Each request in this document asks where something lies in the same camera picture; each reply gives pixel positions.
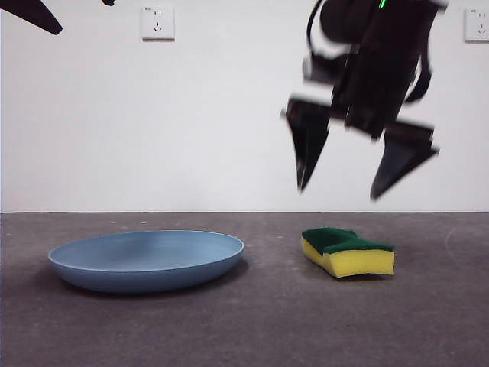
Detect black cable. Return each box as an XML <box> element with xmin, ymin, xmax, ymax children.
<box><xmin>304</xmin><ymin>0</ymin><xmax>325</xmax><ymax>57</ymax></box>
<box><xmin>403</xmin><ymin>49</ymin><xmax>435</xmax><ymax>105</ymax></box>

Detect light blue round plate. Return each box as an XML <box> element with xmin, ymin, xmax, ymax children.
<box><xmin>47</xmin><ymin>229</ymin><xmax>245</xmax><ymax>294</ymax></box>

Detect white wall power socket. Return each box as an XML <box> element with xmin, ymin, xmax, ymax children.
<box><xmin>463</xmin><ymin>8</ymin><xmax>489</xmax><ymax>43</ymax></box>
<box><xmin>141</xmin><ymin>5</ymin><xmax>176</xmax><ymax>42</ymax></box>

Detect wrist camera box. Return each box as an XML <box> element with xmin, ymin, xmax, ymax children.
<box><xmin>302</xmin><ymin>51</ymin><xmax>348</xmax><ymax>85</ymax></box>

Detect yellow sponge with green scourer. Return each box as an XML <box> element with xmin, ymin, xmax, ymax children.
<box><xmin>300</xmin><ymin>227</ymin><xmax>396</xmax><ymax>279</ymax></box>

